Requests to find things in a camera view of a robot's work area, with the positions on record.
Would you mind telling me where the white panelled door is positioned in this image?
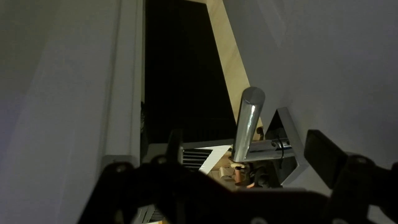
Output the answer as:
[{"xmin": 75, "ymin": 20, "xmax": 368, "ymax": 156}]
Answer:
[{"xmin": 197, "ymin": 0, "xmax": 398, "ymax": 196}]

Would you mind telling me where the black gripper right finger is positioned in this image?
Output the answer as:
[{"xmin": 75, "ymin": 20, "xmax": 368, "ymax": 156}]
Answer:
[{"xmin": 281, "ymin": 128, "xmax": 398, "ymax": 224}]

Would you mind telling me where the silver lever door handle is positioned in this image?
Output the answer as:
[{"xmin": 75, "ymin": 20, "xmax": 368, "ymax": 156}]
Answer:
[{"xmin": 228, "ymin": 85, "xmax": 318, "ymax": 189}]

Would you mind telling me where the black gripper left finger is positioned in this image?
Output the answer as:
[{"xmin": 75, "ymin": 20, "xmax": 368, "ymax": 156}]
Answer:
[{"xmin": 75, "ymin": 128, "xmax": 283, "ymax": 224}]

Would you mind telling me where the white door frame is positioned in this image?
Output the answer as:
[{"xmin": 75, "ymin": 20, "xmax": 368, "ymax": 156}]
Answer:
[{"xmin": 98, "ymin": 0, "xmax": 146, "ymax": 168}]

